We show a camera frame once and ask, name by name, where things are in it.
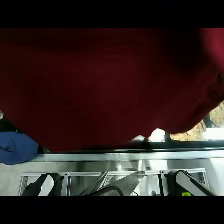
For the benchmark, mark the silver frame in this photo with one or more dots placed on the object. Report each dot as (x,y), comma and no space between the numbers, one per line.
(110,160)

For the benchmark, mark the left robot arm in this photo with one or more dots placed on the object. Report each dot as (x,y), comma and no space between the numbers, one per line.
(43,186)

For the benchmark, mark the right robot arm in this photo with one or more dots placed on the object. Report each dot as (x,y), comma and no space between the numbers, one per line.
(185,184)

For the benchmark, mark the black garment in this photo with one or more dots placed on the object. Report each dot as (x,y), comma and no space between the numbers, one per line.
(6,126)

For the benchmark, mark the blue garment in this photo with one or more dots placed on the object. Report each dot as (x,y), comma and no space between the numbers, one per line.
(16,148)

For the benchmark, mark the dark red garment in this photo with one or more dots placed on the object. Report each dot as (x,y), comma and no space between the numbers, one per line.
(100,86)

